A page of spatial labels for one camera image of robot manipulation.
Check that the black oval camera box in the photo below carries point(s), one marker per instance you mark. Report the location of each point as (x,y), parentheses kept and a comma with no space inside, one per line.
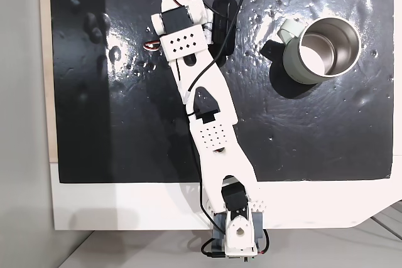
(223,29)

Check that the beige wooden board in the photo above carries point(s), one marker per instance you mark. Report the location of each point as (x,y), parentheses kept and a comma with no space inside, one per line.
(47,92)

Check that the black glossy mat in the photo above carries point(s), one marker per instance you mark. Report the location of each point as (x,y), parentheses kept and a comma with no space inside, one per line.
(298,130)

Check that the white table board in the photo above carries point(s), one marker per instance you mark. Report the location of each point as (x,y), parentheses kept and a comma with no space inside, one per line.
(125,205)

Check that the pale green steel cup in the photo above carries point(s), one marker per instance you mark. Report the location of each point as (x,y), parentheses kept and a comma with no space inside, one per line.
(326,48)

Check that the dark table clamp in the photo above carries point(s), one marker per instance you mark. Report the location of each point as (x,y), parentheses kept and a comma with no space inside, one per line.
(258,221)

